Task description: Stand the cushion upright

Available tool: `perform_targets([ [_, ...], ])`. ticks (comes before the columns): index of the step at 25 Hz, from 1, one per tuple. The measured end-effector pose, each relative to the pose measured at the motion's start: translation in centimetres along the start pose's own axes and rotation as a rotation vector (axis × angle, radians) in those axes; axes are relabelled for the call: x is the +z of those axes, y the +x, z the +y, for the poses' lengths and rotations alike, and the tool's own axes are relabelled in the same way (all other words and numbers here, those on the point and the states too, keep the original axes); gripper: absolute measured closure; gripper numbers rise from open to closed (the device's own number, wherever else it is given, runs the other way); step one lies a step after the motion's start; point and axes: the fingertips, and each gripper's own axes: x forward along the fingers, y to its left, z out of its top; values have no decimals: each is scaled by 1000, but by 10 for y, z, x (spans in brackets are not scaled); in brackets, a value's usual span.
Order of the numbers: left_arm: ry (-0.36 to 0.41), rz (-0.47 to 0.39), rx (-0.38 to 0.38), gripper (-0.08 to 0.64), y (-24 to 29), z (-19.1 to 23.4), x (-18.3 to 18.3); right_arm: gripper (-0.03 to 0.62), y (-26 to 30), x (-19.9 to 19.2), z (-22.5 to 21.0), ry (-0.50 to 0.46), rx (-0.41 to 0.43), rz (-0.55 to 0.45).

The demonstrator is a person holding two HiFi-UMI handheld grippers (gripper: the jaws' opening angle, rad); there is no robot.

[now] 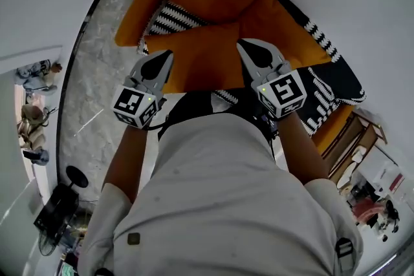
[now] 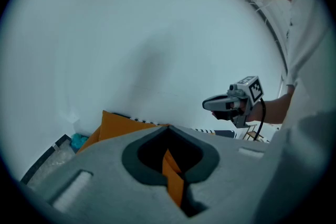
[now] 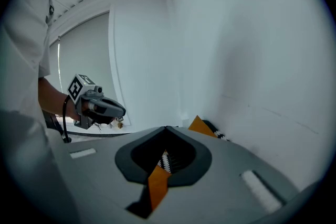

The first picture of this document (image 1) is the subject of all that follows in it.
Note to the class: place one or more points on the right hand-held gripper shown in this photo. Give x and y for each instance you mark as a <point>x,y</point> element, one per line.
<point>284,90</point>

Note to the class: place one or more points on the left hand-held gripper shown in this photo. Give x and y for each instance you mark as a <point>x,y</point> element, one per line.
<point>129,103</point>

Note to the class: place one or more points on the person's left forearm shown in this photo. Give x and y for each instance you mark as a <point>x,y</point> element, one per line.
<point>126,161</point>

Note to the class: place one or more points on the person's right forearm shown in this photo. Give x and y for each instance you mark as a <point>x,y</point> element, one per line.
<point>300,152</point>

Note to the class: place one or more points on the black waist device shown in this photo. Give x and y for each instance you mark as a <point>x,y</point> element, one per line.
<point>270,126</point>

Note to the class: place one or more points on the wooden side shelf rack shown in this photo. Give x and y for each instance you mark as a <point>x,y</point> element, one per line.
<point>349,132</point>

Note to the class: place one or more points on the grey white fabric bundle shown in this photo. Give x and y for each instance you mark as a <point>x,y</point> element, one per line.
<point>35,71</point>

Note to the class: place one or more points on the brown handbag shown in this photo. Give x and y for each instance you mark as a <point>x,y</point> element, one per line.
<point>32,113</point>

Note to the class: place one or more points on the black standing fan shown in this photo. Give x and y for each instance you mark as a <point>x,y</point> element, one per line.
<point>77,176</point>

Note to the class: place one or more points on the white slipper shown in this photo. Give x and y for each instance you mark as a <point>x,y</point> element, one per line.
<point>358,155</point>

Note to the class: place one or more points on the beige bag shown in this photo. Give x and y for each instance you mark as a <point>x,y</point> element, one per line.
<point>34,140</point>

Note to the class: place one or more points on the person's white shirt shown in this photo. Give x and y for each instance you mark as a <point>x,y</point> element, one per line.
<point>220,197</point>

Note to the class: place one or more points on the blue grey bag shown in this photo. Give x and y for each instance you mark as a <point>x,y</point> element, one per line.
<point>39,157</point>

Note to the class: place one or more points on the white cardboard box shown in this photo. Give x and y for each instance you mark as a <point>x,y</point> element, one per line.
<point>385,176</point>

